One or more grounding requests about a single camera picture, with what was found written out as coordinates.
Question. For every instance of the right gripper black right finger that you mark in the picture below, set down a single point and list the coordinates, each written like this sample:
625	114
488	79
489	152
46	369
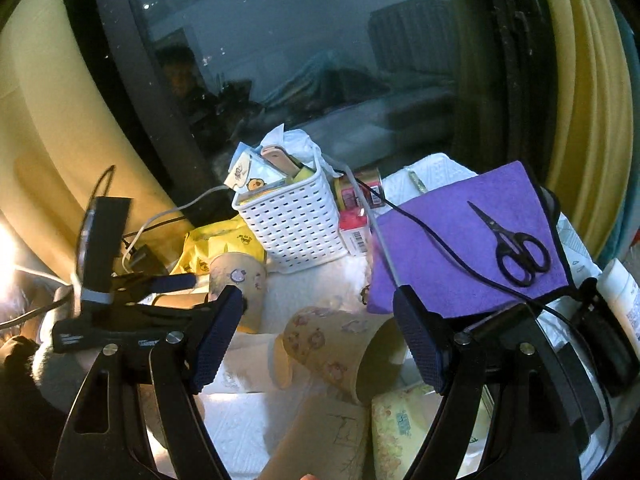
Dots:
531	430

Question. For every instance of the yellow curtain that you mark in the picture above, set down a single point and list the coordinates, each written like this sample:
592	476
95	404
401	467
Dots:
591	154

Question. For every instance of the brown paper cup pig print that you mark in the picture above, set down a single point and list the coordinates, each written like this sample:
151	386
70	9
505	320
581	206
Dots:
357	352

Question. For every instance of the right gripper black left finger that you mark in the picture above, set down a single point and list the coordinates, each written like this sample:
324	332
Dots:
105	436

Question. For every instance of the brown cartoon paper cup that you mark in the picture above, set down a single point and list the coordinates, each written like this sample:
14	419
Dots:
247	274

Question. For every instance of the yellow plastic bag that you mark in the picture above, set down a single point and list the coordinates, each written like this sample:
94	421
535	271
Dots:
202	245

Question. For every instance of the red white small carton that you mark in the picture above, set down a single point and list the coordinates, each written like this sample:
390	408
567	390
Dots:
354	231

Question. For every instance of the purple cloth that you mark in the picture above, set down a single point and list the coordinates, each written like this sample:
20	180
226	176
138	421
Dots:
436	241

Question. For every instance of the yellow tissue pack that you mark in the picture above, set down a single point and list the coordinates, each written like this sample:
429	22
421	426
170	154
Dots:
400	421

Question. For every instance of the white perforated plastic basket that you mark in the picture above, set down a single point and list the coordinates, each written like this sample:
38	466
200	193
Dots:
296	224

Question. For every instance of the black scissors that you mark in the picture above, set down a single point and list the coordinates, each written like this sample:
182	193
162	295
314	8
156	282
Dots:
520	256

